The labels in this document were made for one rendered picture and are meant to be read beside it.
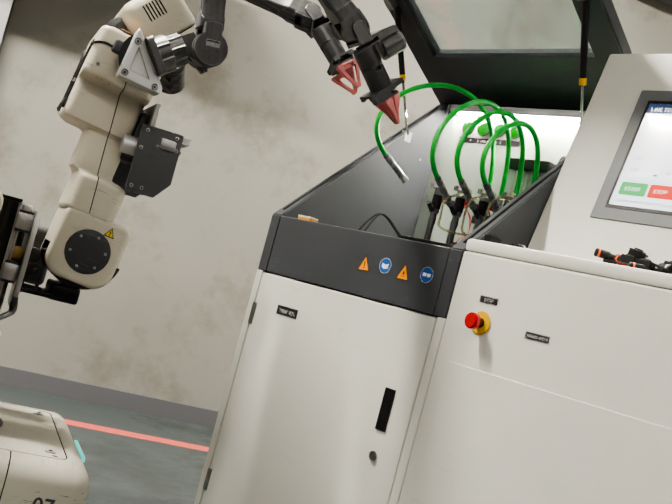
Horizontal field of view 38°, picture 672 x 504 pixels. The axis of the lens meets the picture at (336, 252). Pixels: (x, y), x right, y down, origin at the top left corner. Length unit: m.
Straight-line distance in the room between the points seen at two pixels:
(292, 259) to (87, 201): 0.61
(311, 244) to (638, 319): 0.97
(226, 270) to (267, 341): 2.14
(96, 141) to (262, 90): 2.52
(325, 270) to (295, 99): 2.42
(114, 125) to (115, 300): 2.37
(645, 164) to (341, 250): 0.77
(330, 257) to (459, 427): 0.61
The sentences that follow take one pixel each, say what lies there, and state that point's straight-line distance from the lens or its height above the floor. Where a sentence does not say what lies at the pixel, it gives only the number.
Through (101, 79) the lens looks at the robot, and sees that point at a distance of 2.30.
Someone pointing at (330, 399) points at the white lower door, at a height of 0.53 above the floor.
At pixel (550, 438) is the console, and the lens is 2.01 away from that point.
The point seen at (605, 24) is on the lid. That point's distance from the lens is 2.59.
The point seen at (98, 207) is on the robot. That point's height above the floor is 0.83.
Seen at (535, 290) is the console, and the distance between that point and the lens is 2.08.
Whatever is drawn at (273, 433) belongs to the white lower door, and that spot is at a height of 0.39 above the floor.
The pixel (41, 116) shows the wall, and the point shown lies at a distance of 4.60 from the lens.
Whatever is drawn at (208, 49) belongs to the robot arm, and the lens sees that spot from 2.22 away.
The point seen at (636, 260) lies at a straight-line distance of 2.09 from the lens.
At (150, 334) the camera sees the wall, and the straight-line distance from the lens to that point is 4.69.
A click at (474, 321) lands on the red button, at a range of 2.11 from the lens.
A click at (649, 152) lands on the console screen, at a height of 1.28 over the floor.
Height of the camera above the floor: 0.78
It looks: 2 degrees up
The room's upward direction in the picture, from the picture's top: 15 degrees clockwise
